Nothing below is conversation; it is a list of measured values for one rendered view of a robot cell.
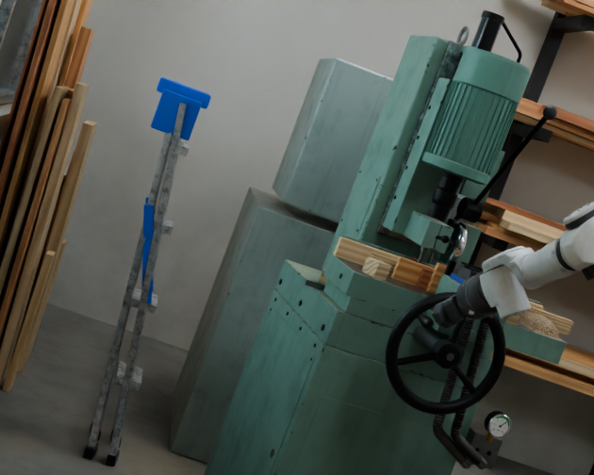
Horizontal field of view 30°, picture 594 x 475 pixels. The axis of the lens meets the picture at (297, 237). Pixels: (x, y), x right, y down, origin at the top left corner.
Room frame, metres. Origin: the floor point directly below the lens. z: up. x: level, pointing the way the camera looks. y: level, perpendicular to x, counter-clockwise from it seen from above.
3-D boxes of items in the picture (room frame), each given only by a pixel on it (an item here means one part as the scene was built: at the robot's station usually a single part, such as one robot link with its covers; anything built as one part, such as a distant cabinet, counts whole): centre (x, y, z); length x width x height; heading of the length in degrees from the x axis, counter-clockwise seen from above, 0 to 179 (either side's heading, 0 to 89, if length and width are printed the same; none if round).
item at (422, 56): (3.14, -0.23, 1.16); 0.22 x 0.22 x 0.72; 17
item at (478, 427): (2.80, -0.61, 0.58); 0.12 x 0.08 x 0.08; 17
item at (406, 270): (2.84, -0.37, 0.93); 0.24 x 0.01 x 0.06; 107
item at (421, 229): (2.88, -0.31, 1.03); 0.14 x 0.07 x 0.09; 17
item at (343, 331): (2.98, -0.28, 0.76); 0.57 x 0.45 x 0.09; 17
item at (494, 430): (2.74, -0.62, 0.65); 0.06 x 0.04 x 0.08; 107
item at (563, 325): (2.91, -0.48, 0.92); 0.60 x 0.02 x 0.04; 107
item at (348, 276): (2.78, -0.43, 0.87); 0.61 x 0.30 x 0.06; 107
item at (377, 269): (2.70, -0.21, 0.92); 0.05 x 0.04 x 0.04; 43
